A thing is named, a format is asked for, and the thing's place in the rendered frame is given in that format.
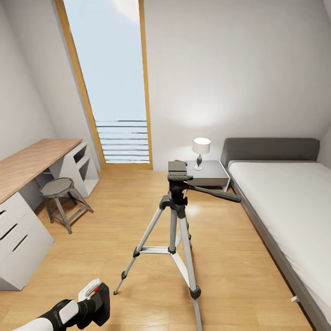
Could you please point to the digital camera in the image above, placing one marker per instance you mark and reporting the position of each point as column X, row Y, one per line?
column 103, row 314

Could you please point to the fixed window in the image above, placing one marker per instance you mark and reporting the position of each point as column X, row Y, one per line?
column 107, row 44

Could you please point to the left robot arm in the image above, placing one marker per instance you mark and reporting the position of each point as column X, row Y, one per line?
column 69, row 312

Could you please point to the table lamp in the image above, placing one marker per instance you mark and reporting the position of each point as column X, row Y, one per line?
column 201, row 146

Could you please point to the camera tripod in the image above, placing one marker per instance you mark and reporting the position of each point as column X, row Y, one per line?
column 177, row 177

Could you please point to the bed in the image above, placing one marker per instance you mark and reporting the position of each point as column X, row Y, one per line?
column 288, row 197

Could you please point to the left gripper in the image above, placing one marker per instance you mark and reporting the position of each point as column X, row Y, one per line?
column 92, row 306

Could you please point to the desk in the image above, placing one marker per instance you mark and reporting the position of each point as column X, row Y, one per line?
column 24, row 240

